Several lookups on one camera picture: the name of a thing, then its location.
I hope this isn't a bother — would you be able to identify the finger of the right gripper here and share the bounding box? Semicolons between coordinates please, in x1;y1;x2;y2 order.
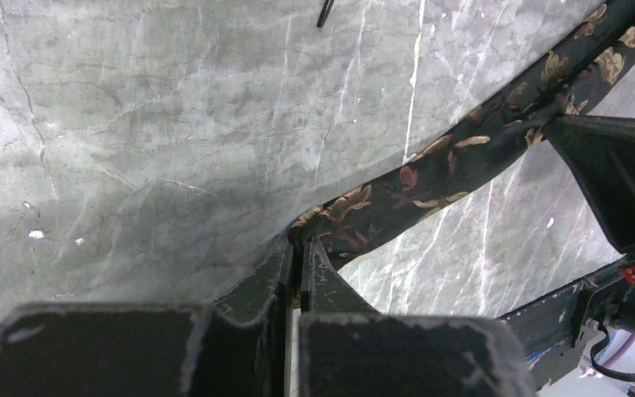
544;115;635;255

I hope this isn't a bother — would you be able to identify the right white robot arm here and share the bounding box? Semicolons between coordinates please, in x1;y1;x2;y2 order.
547;116;635;337

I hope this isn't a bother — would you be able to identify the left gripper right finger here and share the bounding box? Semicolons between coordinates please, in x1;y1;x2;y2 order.
298;238;536;396

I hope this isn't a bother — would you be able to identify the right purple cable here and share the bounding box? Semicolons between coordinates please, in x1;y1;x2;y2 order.
580;334;635;397

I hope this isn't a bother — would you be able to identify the lower black yellow screwdriver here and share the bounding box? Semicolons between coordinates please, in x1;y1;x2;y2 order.
316;0;334;29

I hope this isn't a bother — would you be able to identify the black gold patterned tie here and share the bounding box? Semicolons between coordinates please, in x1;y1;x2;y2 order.
289;1;635;269

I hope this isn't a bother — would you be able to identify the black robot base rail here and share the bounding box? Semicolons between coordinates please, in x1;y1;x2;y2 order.
499;262;628;391

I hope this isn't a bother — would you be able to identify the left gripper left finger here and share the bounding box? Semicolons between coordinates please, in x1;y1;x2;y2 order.
0;236;294;396

